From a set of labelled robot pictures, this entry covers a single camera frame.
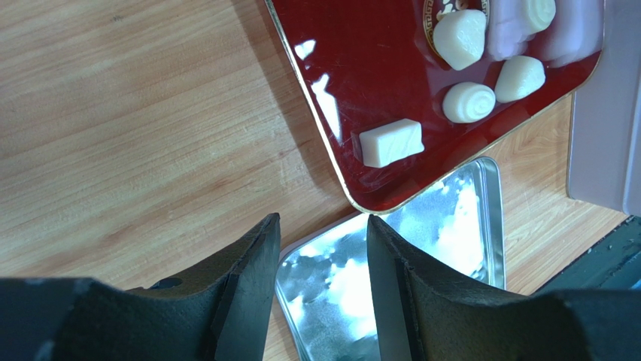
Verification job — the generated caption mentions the silver tin lid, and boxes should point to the silver tin lid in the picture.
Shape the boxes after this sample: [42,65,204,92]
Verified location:
[275,156,506,360]

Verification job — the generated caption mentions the red lacquer tray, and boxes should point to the red lacquer tray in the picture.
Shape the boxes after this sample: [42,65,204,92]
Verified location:
[266,1,600,214]

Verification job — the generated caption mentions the pink handled metal tongs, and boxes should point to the pink handled metal tongs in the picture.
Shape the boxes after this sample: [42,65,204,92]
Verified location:
[486,0,605,68]

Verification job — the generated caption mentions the white rectangular chocolate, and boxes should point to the white rectangular chocolate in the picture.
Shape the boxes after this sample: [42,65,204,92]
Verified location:
[359,119,424,168]

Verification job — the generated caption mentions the white oval chocolate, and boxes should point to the white oval chocolate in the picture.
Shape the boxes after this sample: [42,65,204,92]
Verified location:
[521,0,556,35]
[442,82,497,124]

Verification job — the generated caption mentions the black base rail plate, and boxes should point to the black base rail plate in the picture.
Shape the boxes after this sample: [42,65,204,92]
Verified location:
[537,216,640,293]

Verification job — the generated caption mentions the pink metal tin box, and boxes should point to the pink metal tin box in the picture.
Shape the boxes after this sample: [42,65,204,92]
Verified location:
[567,1,640,216]

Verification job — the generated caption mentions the white heart chocolate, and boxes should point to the white heart chocolate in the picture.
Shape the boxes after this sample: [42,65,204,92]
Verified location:
[433,9,487,71]
[494,56,546,103]

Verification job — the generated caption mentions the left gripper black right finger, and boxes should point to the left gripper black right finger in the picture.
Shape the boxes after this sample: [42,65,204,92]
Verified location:
[366,216,531,360]

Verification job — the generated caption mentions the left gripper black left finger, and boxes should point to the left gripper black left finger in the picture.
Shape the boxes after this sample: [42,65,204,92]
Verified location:
[125,213,281,360]

